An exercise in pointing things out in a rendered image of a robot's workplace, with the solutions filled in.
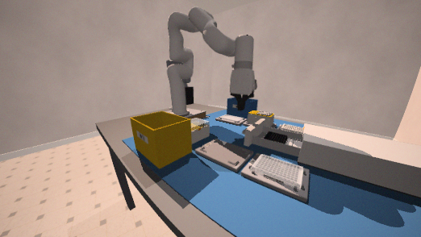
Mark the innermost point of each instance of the blue bench mat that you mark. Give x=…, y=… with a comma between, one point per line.
x=336, y=206

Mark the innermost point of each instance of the yellow open-top bin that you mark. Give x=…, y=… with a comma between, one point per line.
x=170, y=141

